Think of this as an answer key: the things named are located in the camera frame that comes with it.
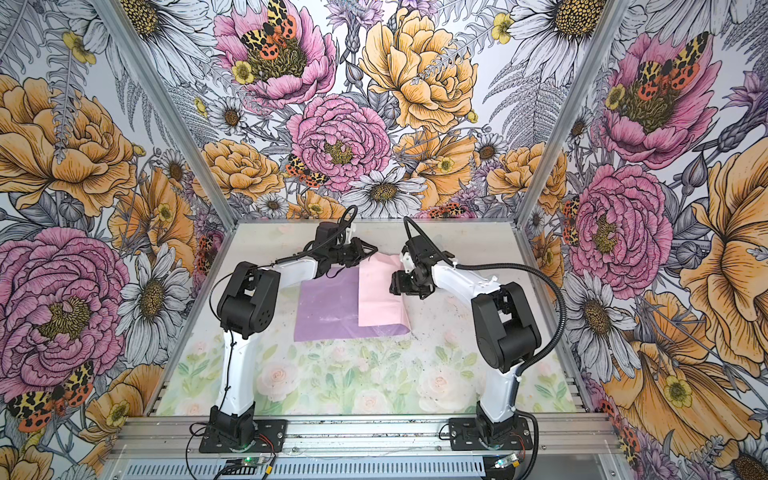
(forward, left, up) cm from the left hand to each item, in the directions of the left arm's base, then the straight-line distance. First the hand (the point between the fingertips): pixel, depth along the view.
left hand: (377, 254), depth 101 cm
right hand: (-15, -7, -2) cm, 17 cm away
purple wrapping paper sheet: (-17, +15, -5) cm, 23 cm away
